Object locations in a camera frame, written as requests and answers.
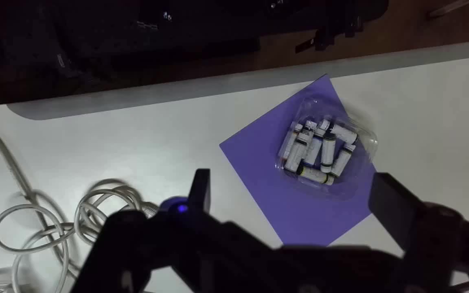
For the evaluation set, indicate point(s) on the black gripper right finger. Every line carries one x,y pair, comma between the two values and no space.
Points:
395,203

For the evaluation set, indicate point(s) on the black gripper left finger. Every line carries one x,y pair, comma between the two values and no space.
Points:
201,189

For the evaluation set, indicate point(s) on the white cylinder stick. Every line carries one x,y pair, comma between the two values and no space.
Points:
341,163
288,143
314,150
345,133
314,174
296,156
328,150

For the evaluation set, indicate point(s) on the clear plastic bag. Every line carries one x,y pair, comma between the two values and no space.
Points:
327,111

